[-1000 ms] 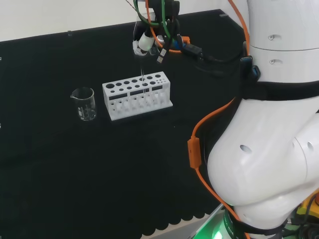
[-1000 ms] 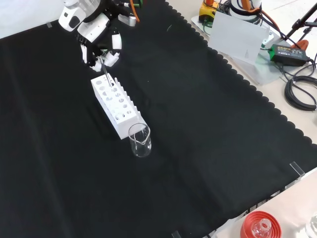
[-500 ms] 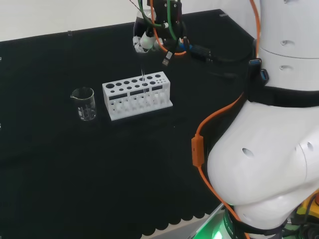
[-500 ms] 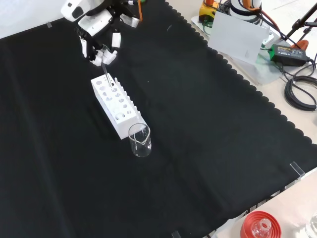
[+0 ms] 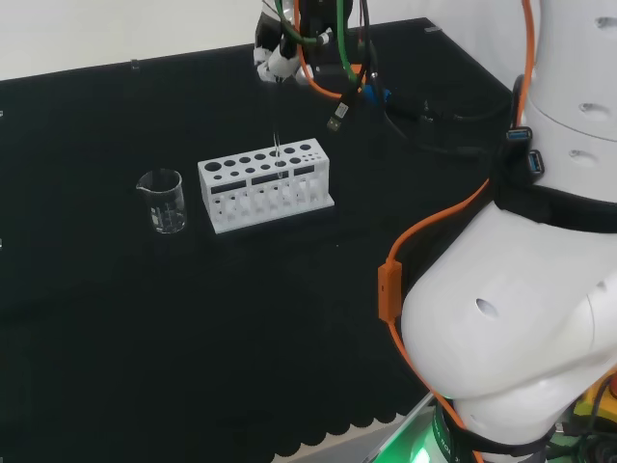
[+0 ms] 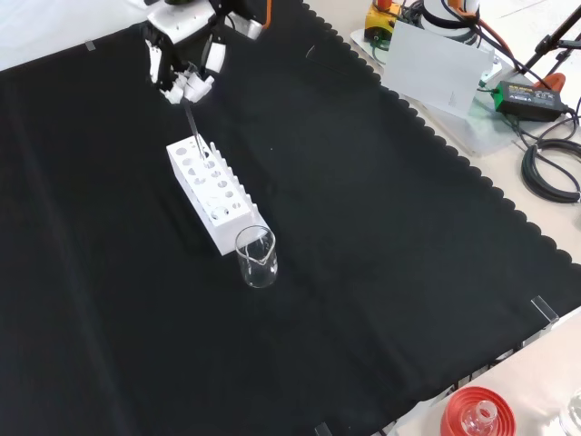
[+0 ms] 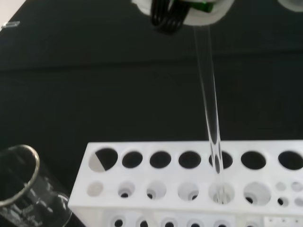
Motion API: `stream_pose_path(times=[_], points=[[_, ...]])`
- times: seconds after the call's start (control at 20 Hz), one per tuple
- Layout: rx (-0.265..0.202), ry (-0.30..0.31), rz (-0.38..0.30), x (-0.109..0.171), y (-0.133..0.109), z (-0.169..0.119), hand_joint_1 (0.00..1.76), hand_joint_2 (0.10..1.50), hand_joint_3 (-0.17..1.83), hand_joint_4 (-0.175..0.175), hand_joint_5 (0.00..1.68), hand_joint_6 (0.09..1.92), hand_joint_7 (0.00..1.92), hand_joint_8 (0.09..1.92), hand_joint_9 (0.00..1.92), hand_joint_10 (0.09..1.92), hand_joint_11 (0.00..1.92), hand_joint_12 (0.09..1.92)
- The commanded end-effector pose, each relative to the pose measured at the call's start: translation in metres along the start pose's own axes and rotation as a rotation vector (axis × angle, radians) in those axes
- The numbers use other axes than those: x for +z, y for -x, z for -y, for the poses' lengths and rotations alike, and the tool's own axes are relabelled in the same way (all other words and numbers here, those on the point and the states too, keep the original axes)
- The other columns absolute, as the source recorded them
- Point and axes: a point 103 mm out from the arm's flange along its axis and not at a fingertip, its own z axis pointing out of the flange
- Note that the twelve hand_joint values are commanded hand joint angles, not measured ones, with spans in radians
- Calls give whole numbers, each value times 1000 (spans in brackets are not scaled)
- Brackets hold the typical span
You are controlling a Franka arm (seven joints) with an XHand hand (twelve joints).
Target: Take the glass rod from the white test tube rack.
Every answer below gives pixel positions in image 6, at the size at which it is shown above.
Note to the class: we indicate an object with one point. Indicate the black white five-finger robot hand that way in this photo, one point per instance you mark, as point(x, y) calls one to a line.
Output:
point(181, 22)

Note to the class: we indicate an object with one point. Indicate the white test tube rack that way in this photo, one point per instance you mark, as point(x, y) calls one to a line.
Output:
point(195, 200)

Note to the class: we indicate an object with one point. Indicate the clear acrylic cloth clip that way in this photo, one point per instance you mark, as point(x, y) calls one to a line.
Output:
point(544, 310)
point(322, 429)
point(90, 45)

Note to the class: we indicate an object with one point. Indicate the yellow stop button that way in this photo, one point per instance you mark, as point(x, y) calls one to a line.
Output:
point(381, 22)

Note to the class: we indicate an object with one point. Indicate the white board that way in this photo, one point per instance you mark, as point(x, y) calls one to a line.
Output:
point(431, 68)

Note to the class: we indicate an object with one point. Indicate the small clear glass beaker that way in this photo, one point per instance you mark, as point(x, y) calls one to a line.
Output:
point(258, 272)

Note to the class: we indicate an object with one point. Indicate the black bench cloth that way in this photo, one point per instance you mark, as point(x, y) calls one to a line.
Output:
point(363, 227)

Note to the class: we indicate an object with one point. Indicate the black power adapter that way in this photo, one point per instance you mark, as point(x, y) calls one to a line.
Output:
point(526, 102)

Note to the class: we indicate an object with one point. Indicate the black tripod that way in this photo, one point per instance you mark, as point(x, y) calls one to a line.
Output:
point(551, 36)

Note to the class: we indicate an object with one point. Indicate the orange plastic clamp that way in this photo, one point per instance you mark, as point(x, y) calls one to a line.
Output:
point(551, 82)

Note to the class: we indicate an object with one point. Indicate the clear glass flask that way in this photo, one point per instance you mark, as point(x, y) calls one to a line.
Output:
point(472, 424)

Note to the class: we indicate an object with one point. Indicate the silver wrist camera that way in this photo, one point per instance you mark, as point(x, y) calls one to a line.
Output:
point(245, 26)

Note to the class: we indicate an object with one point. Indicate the pale base plate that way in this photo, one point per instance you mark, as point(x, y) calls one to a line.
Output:
point(485, 131)

